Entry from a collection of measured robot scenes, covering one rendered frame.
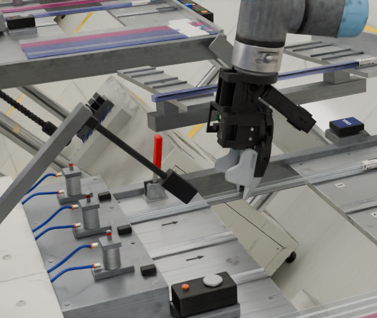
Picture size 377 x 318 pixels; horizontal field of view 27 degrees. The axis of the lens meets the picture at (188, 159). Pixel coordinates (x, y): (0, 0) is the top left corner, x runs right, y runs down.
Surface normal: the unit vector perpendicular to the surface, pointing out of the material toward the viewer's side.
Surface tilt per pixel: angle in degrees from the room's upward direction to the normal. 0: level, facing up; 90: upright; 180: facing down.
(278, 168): 90
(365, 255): 0
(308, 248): 0
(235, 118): 90
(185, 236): 43
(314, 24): 100
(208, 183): 90
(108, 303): 90
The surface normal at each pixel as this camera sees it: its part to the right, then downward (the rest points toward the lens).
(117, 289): -0.05, -0.91
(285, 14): 0.24, 0.45
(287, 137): 0.42, 0.27
